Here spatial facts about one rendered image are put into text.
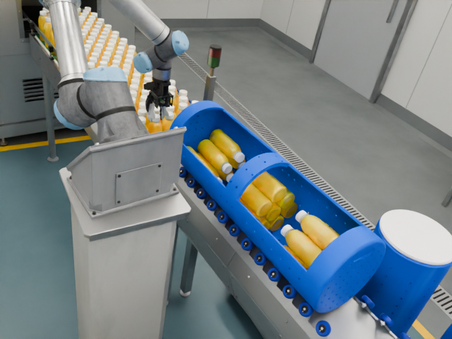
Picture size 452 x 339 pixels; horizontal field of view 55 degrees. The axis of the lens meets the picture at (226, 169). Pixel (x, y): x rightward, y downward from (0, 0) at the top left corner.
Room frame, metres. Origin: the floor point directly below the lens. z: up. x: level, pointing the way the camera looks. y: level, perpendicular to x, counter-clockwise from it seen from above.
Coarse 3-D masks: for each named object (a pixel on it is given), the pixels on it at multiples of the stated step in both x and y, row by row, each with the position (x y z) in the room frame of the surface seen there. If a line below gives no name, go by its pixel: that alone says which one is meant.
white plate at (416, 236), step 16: (384, 224) 1.25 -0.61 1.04; (400, 224) 1.27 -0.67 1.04; (416, 224) 1.29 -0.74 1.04; (432, 224) 1.31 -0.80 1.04; (400, 240) 1.18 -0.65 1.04; (416, 240) 1.19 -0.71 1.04; (432, 240) 1.21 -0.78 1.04; (448, 240) 1.23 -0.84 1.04; (416, 256) 1.11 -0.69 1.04; (432, 256) 1.12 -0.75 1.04; (448, 256) 1.14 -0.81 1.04
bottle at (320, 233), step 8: (304, 216) 1.06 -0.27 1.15; (312, 216) 1.05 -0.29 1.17; (304, 224) 1.03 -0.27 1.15; (312, 224) 1.02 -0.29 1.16; (320, 224) 1.02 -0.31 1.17; (304, 232) 1.02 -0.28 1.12; (312, 232) 1.00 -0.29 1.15; (320, 232) 0.99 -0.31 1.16; (328, 232) 0.99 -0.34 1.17; (312, 240) 0.99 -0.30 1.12; (320, 240) 0.97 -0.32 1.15; (328, 240) 0.96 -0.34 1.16
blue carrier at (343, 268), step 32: (192, 128) 1.53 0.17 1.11; (224, 128) 1.63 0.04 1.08; (192, 160) 1.31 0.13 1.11; (256, 160) 1.21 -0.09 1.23; (224, 192) 1.16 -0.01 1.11; (320, 192) 1.17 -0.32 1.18; (256, 224) 1.02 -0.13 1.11; (288, 224) 1.21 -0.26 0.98; (352, 224) 1.07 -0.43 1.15; (288, 256) 0.91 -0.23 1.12; (320, 256) 0.87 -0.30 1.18; (352, 256) 0.86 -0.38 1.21; (320, 288) 0.81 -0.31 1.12; (352, 288) 0.92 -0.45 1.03
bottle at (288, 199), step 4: (288, 192) 1.20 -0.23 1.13; (292, 192) 1.21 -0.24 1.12; (288, 196) 1.19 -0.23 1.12; (292, 196) 1.20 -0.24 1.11; (280, 200) 1.18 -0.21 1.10; (284, 200) 1.18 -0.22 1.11; (288, 200) 1.20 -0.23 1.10; (292, 200) 1.21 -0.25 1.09; (280, 204) 1.17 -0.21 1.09; (284, 204) 1.18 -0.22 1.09; (288, 204) 1.20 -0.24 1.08; (284, 208) 1.18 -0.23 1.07
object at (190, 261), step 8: (192, 248) 1.57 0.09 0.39; (184, 256) 1.60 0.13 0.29; (192, 256) 1.58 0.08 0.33; (184, 264) 1.59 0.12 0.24; (192, 264) 1.59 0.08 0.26; (184, 272) 1.59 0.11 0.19; (192, 272) 1.59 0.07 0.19; (184, 280) 1.58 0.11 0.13; (192, 280) 1.60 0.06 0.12; (184, 288) 1.57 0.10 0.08; (184, 296) 1.57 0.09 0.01
